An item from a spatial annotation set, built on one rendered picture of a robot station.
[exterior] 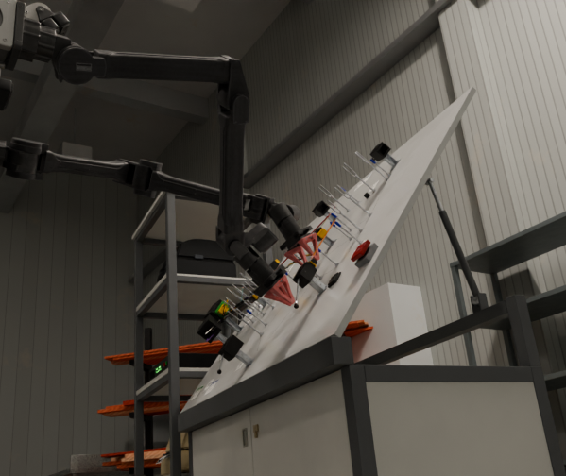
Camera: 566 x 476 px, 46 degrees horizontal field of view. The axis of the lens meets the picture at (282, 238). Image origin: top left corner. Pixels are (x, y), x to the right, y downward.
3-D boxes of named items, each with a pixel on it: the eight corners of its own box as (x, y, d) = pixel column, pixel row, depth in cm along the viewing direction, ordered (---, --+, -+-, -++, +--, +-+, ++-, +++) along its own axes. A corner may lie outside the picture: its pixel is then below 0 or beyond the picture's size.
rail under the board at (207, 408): (334, 364, 150) (331, 335, 152) (178, 433, 247) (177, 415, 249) (354, 364, 152) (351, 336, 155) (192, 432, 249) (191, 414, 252)
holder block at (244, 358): (232, 388, 203) (207, 368, 202) (251, 356, 210) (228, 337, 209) (237, 385, 200) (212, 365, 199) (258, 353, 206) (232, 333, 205)
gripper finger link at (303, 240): (316, 263, 198) (299, 238, 200) (330, 252, 193) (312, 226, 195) (301, 271, 193) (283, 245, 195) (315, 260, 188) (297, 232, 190)
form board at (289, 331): (183, 416, 250) (180, 413, 250) (305, 231, 307) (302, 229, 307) (340, 338, 153) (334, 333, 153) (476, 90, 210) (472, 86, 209)
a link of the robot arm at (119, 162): (123, 186, 216) (128, 156, 215) (152, 195, 209) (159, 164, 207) (-2, 172, 179) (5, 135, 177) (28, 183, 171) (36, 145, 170)
